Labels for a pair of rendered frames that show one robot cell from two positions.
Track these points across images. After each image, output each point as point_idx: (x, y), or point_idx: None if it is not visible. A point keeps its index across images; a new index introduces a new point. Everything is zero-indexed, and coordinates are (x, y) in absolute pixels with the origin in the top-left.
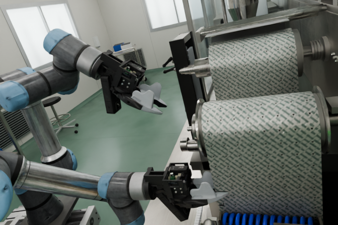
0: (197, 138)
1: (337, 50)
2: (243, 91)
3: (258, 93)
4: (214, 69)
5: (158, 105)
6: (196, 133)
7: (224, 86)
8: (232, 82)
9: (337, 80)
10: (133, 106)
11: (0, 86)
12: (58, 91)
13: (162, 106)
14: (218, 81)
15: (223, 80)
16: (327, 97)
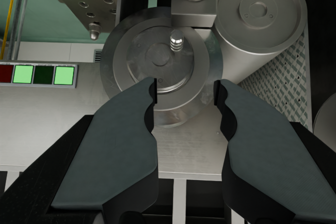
0: (100, 71)
1: (221, 141)
2: (271, 93)
3: (260, 91)
4: None
5: (219, 89)
6: (101, 80)
7: (291, 104)
8: (281, 112)
9: (220, 113)
10: (49, 152)
11: None
12: None
13: (215, 86)
14: (297, 118)
15: (290, 119)
16: None
